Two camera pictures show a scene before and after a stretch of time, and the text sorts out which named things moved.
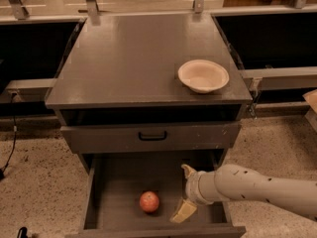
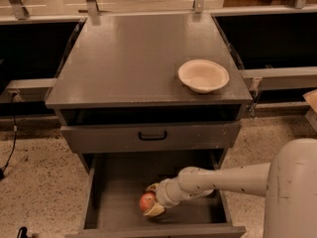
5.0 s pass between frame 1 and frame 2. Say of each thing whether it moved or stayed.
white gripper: moved
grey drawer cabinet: stayed
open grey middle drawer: stayed
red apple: stayed
